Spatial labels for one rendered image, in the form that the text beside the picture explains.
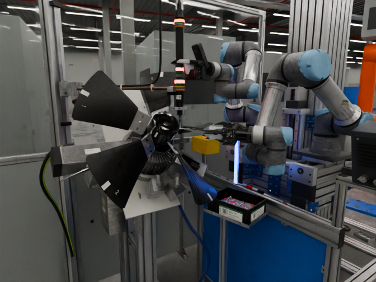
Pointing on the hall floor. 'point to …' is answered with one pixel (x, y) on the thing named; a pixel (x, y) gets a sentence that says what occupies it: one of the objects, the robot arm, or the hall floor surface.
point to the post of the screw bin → (223, 250)
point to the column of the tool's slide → (69, 210)
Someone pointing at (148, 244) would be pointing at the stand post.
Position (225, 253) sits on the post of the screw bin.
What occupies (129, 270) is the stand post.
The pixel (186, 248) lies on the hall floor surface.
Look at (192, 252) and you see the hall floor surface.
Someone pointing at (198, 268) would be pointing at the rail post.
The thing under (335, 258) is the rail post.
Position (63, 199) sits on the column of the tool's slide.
